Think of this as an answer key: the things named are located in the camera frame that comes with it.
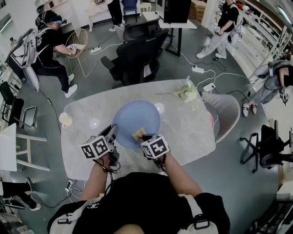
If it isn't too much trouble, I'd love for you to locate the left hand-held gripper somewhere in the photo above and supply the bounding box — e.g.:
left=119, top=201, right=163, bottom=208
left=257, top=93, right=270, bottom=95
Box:
left=79, top=123, right=121, bottom=167

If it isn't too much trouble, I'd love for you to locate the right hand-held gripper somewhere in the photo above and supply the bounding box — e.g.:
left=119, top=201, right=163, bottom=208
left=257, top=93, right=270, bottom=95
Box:
left=140, top=133, right=171, bottom=160

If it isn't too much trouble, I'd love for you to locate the yellow sponge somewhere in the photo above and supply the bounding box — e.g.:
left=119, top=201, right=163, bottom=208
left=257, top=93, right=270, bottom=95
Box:
left=132, top=128, right=147, bottom=141

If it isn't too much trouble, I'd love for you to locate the blue big plate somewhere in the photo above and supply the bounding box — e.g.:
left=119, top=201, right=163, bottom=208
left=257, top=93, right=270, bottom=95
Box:
left=112, top=100, right=161, bottom=150

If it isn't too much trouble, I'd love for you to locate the person's right forearm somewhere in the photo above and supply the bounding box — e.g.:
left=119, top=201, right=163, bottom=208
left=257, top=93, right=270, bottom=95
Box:
left=160, top=154, right=203, bottom=197

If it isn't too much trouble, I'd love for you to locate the person's left forearm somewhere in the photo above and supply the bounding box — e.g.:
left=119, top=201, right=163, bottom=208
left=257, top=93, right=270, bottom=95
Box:
left=80, top=157, right=113, bottom=202

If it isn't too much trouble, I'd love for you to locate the cream mug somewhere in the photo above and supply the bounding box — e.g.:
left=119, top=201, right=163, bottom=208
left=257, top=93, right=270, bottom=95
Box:
left=59, top=112, right=73, bottom=129

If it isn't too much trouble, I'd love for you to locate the white flower bouquet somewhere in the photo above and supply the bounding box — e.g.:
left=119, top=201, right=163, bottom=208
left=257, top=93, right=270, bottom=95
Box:
left=155, top=76, right=200, bottom=112

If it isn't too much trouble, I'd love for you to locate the person's black shirt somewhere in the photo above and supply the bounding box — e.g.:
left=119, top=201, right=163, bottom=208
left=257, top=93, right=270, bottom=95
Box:
left=47, top=172, right=231, bottom=234

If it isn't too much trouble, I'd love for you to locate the black office chair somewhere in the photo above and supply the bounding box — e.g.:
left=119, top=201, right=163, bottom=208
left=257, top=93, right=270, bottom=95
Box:
left=100, top=28, right=170, bottom=86
left=122, top=17, right=162, bottom=43
left=239, top=120, right=293, bottom=174

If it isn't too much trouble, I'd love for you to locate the grey fabric chair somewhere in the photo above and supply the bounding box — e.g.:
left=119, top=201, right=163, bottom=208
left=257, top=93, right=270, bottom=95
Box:
left=201, top=91, right=241, bottom=144

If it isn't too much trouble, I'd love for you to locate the white side table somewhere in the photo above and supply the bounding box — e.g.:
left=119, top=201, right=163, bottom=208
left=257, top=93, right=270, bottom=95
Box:
left=0, top=123, right=51, bottom=172

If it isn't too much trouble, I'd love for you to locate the white desk with black legs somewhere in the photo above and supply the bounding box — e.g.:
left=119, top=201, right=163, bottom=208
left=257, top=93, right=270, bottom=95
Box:
left=141, top=11, right=197, bottom=57

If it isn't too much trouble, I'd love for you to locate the blue chair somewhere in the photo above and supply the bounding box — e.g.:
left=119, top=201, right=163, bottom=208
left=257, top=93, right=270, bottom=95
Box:
left=122, top=0, right=141, bottom=18

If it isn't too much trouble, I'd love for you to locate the black cabinet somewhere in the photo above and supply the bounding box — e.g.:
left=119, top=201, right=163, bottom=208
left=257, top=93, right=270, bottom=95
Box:
left=163, top=0, right=192, bottom=24

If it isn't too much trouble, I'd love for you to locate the white metal rack row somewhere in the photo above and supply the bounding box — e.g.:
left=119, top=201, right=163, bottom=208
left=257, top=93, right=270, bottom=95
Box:
left=238, top=0, right=293, bottom=85

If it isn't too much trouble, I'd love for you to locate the person's white backpack strap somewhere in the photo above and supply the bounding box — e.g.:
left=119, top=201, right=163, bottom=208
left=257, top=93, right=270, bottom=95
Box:
left=49, top=197, right=101, bottom=234
left=178, top=194, right=218, bottom=234

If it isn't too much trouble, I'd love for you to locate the gold wire chair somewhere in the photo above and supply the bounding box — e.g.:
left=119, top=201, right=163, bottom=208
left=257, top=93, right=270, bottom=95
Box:
left=65, top=28, right=98, bottom=78

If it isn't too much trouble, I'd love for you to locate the black metal-frame chair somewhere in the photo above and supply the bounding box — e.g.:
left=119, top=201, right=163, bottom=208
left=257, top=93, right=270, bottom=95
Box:
left=0, top=81, right=37, bottom=128

